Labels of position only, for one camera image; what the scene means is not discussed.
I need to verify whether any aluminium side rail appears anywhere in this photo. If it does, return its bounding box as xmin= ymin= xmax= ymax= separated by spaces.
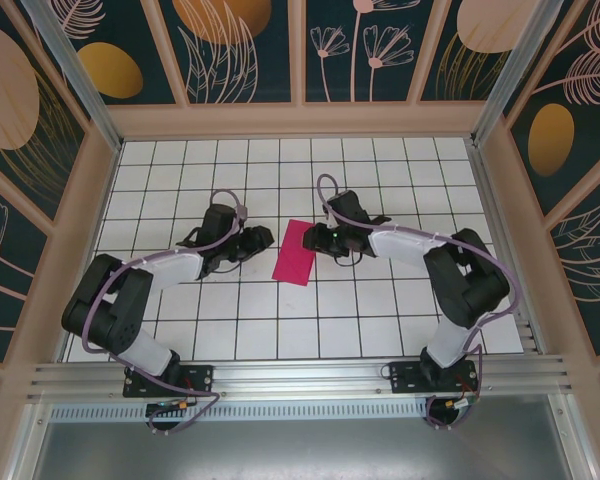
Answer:
xmin=467 ymin=139 xmax=550 ymax=357

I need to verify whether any aluminium mounting rail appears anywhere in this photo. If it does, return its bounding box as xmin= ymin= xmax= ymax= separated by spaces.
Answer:
xmin=27 ymin=353 xmax=579 ymax=401

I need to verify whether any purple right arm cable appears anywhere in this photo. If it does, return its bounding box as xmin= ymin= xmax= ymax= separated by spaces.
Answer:
xmin=315 ymin=173 xmax=525 ymax=432

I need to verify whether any aluminium frame post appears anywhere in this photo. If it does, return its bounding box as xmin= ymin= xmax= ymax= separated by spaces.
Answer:
xmin=19 ymin=0 xmax=125 ymax=152
xmin=471 ymin=0 xmax=567 ymax=147

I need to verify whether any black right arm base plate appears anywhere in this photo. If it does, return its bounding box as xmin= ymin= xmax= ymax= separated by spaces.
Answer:
xmin=389 ymin=359 xmax=480 ymax=397

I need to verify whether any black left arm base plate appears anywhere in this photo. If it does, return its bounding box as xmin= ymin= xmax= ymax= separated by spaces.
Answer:
xmin=123 ymin=362 xmax=215 ymax=399

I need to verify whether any pink paper sheet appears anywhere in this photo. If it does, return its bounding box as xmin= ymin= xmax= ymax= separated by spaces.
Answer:
xmin=271 ymin=218 xmax=317 ymax=287

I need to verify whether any slotted grey cable duct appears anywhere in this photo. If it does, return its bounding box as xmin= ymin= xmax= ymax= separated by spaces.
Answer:
xmin=49 ymin=399 xmax=431 ymax=422

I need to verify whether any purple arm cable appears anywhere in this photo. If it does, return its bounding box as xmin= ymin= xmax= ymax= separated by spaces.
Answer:
xmin=79 ymin=188 xmax=250 ymax=437
xmin=315 ymin=173 xmax=525 ymax=432

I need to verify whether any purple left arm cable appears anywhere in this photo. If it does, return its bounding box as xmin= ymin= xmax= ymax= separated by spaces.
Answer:
xmin=79 ymin=188 xmax=250 ymax=437

